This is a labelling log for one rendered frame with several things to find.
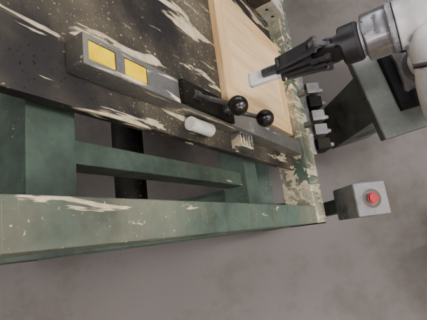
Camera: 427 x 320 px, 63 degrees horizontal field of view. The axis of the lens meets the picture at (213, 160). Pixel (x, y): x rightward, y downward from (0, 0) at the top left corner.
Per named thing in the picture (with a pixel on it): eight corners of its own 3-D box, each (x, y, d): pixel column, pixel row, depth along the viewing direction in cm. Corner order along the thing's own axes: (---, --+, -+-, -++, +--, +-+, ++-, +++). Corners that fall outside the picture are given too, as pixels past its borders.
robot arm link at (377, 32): (386, -8, 60) (350, 7, 63) (398, 39, 58) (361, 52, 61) (392, 16, 68) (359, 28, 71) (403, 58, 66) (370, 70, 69)
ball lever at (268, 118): (223, 118, 83) (274, 130, 75) (215, 114, 80) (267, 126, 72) (227, 103, 83) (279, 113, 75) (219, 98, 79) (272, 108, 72)
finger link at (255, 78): (280, 77, 74) (279, 75, 74) (250, 87, 78) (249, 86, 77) (277, 63, 75) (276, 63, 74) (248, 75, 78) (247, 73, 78)
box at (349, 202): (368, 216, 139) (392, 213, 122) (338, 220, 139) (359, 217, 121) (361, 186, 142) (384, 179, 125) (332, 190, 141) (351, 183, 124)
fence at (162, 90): (291, 157, 130) (302, 154, 128) (65, 72, 51) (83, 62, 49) (290, 144, 131) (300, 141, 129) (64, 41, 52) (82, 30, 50)
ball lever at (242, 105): (194, 105, 73) (248, 119, 65) (182, 100, 70) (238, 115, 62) (199, 87, 73) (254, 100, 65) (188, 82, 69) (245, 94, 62)
